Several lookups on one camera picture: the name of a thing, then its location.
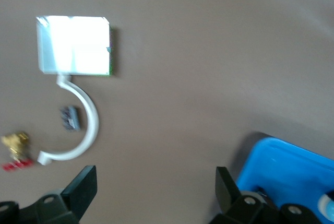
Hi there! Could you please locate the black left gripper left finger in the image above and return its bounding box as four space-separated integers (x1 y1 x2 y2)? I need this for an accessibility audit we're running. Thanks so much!
0 165 98 224

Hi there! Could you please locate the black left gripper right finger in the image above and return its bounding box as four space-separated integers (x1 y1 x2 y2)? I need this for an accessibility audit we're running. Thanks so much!
208 166 323 224

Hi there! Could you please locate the small black capacitor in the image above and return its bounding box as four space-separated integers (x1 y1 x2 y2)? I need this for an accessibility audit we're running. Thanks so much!
59 105 80 132

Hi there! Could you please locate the light blue call bell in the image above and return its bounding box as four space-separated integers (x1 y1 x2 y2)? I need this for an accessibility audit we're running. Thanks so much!
317 192 334 218

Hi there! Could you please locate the blue plastic tray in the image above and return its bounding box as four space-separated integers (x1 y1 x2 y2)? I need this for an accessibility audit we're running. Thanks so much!
236 136 334 224

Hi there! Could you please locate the brown table mat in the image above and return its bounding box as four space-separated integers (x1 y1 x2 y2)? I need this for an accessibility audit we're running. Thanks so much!
0 0 334 224

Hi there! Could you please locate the silver metal plate module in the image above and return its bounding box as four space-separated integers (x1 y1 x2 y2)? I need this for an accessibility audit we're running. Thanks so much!
35 15 116 77

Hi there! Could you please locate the white curved plastic bracket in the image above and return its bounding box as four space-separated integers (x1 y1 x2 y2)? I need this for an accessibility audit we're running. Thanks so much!
37 74 100 167

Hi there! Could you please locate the brass valve with red handle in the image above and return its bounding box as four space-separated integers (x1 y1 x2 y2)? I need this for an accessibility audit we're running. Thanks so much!
0 131 34 173

